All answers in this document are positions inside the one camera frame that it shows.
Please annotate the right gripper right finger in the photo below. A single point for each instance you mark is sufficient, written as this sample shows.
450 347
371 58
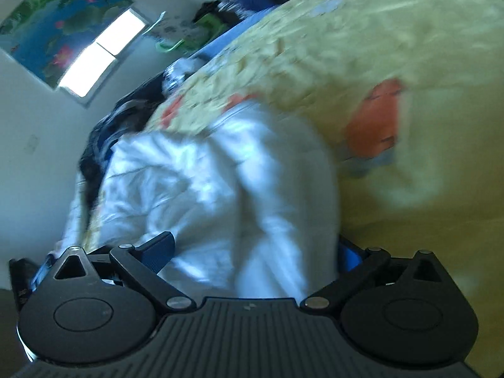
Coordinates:
355 268

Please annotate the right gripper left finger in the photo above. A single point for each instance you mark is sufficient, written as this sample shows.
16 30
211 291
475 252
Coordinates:
138 267

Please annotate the floral patterned pillow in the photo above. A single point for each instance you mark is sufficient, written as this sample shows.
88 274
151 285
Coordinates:
172 29

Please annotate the lotus flower wall poster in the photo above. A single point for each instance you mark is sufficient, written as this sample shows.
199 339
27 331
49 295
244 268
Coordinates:
46 36

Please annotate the black white plastic bag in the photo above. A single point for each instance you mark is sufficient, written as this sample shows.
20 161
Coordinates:
176 74

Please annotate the white quilted down jacket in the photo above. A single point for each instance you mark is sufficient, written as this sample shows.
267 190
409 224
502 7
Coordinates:
251 201

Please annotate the dark folded clothes stack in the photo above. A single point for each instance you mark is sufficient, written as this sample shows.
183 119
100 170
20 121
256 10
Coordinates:
129 115

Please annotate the window with grey frame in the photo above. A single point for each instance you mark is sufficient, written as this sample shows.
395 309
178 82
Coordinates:
93 65

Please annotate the yellow cartoon print bedspread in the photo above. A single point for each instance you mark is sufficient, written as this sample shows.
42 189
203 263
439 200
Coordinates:
407 95

